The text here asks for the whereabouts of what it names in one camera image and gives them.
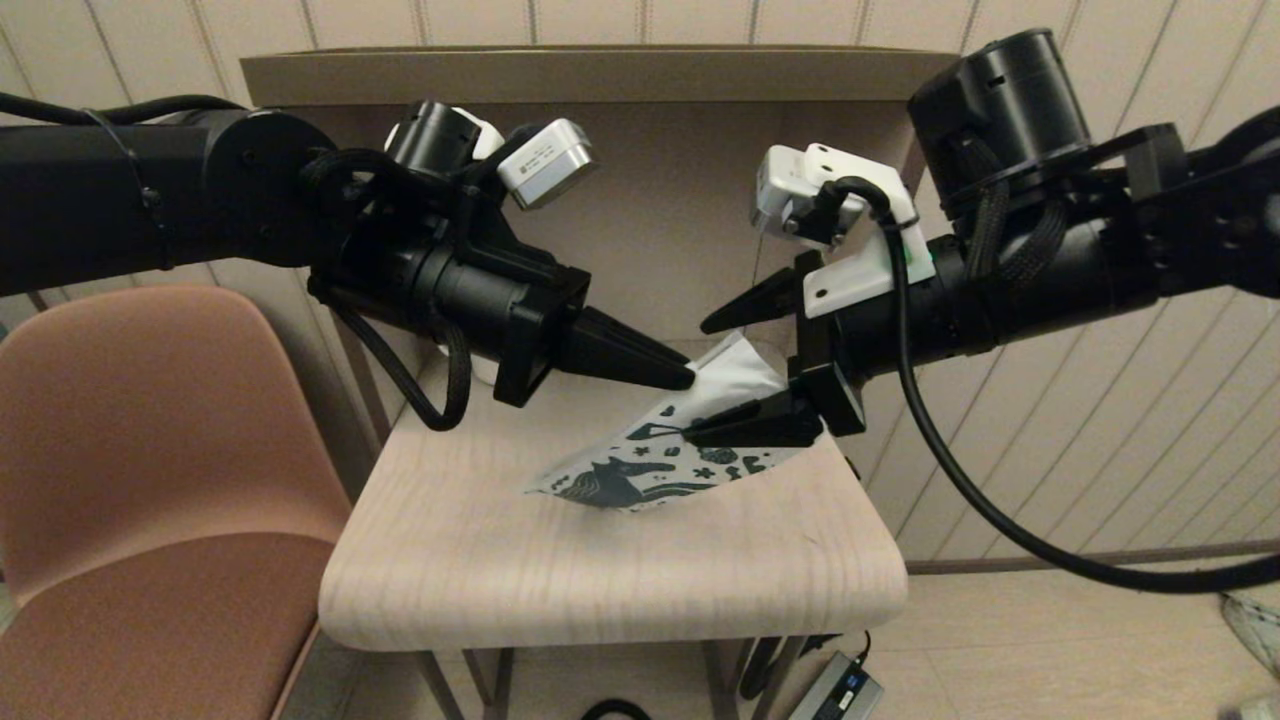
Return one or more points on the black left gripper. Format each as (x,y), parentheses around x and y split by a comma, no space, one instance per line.
(500,300)

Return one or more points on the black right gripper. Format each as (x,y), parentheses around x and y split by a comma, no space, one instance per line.
(900,330)

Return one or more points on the white horse-print zipper pouch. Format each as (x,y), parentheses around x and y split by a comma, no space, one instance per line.
(730,375)

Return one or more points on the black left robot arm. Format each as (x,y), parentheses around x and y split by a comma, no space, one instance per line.
(150,200)

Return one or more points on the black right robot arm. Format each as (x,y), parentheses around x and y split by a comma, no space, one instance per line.
(1080,260)

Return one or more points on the white ribbed ceramic mug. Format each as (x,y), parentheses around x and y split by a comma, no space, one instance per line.
(478,370)

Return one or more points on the light wood shelf desk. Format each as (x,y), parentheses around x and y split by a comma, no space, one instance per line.
(650,75)

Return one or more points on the grey power adapter brick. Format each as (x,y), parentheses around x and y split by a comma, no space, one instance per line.
(835,692)

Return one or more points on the dark metal table legs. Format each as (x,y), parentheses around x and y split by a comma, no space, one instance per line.
(502,690)

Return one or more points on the black round floor object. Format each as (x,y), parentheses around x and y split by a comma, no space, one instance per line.
(615,712)

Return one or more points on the brown pink upholstered chair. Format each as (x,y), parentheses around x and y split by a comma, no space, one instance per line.
(150,560)

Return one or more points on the grey crumpled floor debris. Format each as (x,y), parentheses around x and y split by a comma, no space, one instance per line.
(1255,630)

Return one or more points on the white right camera bracket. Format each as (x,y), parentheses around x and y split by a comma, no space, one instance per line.
(860,275)

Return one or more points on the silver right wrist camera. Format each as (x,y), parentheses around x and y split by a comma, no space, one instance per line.
(790,195)

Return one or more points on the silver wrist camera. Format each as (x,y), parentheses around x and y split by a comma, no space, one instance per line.
(545,165)
(790,195)

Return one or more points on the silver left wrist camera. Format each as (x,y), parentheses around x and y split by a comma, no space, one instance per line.
(545,165)

